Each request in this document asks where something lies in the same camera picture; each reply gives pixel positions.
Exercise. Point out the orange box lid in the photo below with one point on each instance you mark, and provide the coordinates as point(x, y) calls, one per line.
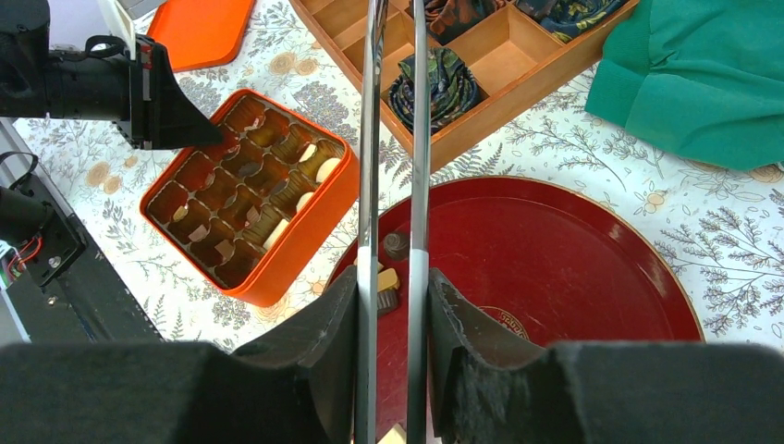
point(201, 34)

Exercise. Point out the dark rolled fabric back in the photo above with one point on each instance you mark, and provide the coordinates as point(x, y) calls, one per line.
point(568, 19)

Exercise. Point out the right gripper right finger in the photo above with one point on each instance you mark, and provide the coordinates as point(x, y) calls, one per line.
point(489, 385)

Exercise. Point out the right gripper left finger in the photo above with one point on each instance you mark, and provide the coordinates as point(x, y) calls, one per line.
point(294, 384)

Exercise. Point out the white chocolate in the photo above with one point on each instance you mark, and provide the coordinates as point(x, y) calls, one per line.
point(303, 200)
point(308, 152)
point(326, 169)
point(275, 234)

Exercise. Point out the green cloth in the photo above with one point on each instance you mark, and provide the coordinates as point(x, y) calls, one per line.
point(699, 79)

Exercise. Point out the dark rolled fabric middle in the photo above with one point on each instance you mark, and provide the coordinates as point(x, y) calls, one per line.
point(447, 19)

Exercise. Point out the orange chocolate box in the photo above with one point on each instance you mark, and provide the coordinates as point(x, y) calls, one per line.
point(217, 204)

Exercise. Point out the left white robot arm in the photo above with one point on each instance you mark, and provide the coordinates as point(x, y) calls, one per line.
point(124, 77)

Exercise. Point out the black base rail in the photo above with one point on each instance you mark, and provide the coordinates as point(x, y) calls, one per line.
point(56, 280)

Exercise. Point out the red round plate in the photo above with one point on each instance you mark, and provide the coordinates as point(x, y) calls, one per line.
point(551, 266)

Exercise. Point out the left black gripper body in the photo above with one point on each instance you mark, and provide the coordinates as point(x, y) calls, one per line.
point(138, 127)

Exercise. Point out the dark rolled fabric front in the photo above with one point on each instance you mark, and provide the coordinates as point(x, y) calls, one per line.
point(453, 89)

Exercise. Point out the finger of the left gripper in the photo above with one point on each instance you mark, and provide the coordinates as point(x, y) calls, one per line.
point(175, 122)

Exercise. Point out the dark rolled fabric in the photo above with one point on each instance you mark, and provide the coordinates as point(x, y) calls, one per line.
point(447, 19)
point(568, 19)
point(453, 89)

